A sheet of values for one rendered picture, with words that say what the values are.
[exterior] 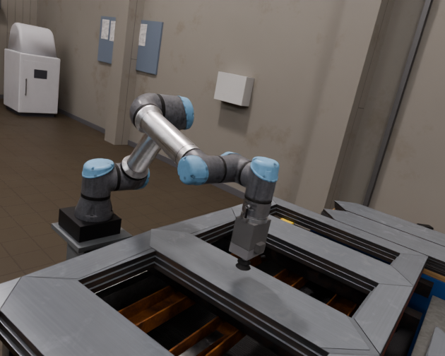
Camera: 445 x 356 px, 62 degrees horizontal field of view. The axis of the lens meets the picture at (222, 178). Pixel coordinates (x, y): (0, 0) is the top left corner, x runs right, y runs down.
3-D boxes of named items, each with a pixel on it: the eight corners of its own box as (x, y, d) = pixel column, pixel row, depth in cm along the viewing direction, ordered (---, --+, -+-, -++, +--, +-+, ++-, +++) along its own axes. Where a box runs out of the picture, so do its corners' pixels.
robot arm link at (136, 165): (103, 172, 161) (155, 85, 125) (135, 171, 171) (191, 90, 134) (110, 196, 156) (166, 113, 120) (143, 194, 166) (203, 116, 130)
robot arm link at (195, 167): (119, 84, 121) (198, 158, 89) (149, 87, 128) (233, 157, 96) (112, 117, 125) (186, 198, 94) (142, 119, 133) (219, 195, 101)
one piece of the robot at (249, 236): (265, 217, 94) (252, 274, 98) (283, 211, 101) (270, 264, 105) (235, 203, 99) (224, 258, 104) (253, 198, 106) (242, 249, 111)
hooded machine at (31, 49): (58, 118, 689) (63, 31, 647) (18, 116, 640) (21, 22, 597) (41, 109, 737) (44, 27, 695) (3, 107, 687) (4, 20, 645)
